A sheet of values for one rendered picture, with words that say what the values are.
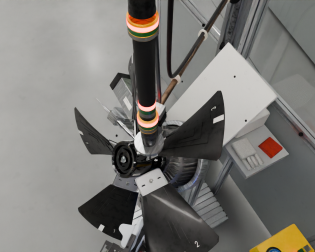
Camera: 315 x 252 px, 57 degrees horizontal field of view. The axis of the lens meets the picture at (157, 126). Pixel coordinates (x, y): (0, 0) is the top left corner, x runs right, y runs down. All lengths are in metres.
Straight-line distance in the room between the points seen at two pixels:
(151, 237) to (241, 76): 0.58
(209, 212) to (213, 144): 1.38
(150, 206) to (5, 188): 1.68
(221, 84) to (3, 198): 1.85
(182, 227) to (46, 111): 1.97
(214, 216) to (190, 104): 1.13
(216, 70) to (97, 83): 1.80
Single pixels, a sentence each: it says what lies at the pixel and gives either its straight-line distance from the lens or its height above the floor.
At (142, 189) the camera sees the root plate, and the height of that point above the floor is 1.19.
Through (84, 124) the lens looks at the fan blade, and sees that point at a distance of 1.15.
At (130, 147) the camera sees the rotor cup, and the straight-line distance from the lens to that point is 0.90.
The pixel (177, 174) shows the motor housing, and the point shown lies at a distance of 1.01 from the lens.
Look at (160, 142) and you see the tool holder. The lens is 0.69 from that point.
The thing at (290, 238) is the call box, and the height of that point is 1.07.
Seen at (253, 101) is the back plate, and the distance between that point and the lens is 0.98.
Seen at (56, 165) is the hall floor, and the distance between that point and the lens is 2.38.
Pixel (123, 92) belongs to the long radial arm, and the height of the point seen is 1.13.
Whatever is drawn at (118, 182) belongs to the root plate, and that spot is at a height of 1.12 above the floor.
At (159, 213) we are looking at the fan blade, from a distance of 0.91.
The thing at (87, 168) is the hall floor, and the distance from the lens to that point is 2.31.
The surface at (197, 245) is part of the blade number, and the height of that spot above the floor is 1.18.
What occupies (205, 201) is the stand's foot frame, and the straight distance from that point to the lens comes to 2.12.
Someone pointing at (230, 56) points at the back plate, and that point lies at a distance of 1.05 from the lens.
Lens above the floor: 2.07
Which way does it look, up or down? 59 degrees down
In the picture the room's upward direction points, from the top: straight up
